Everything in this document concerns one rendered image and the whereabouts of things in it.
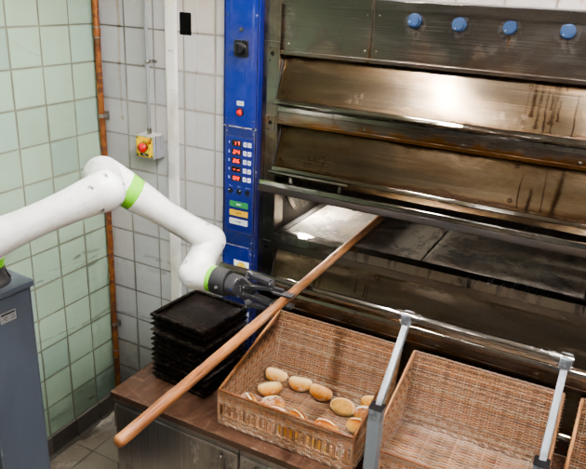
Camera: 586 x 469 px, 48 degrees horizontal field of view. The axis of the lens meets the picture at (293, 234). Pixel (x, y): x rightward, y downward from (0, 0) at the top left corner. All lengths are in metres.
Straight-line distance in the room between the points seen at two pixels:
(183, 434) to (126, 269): 0.96
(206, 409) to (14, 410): 0.69
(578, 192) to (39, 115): 2.03
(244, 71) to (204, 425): 1.35
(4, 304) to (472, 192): 1.58
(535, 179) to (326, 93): 0.79
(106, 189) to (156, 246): 1.15
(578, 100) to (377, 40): 0.68
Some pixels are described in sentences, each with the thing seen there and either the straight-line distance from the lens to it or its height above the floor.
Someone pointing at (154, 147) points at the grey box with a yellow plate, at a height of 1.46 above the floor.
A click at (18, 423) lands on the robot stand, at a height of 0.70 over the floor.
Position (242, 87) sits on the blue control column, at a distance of 2.57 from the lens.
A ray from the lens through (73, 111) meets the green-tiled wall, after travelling 2.97.
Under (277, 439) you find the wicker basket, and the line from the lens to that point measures 2.45.
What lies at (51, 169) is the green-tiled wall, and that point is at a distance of 2.93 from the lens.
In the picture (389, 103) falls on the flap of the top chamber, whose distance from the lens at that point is 2.34.
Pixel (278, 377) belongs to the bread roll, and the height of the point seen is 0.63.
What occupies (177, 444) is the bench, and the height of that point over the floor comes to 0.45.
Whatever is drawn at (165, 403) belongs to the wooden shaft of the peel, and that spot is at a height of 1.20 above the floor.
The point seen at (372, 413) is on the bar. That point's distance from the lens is 2.06.
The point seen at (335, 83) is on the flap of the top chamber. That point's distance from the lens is 2.43.
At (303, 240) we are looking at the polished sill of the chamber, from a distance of 2.62.
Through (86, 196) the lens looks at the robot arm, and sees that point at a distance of 1.96.
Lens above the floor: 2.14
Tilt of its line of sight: 21 degrees down
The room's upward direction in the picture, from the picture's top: 3 degrees clockwise
